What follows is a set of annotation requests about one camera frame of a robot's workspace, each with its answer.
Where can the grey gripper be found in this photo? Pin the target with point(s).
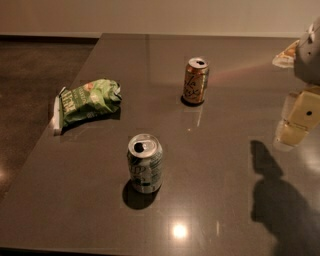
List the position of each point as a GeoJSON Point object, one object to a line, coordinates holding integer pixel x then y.
{"type": "Point", "coordinates": [308, 58]}

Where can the orange soda can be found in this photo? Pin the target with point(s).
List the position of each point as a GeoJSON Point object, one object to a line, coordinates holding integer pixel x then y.
{"type": "Point", "coordinates": [195, 81]}

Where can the green jalapeno chip bag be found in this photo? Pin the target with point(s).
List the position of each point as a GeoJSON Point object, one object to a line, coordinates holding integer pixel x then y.
{"type": "Point", "coordinates": [91, 100]}

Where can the silver green soda can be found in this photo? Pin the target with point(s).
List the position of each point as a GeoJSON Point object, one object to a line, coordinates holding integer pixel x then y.
{"type": "Point", "coordinates": [145, 163]}

